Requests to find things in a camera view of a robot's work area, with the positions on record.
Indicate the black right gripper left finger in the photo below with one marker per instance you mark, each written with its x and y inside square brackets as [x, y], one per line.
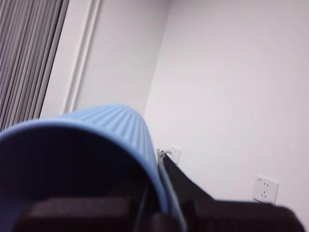
[77, 215]

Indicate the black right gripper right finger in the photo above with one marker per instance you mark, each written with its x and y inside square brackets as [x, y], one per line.
[229, 217]

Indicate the blue ribbed cup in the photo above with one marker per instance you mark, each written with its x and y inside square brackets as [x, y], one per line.
[108, 125]

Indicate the grey striped curtain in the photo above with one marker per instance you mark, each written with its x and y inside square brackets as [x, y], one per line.
[24, 53]

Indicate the white wall socket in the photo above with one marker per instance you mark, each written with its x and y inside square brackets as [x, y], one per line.
[175, 153]
[265, 189]

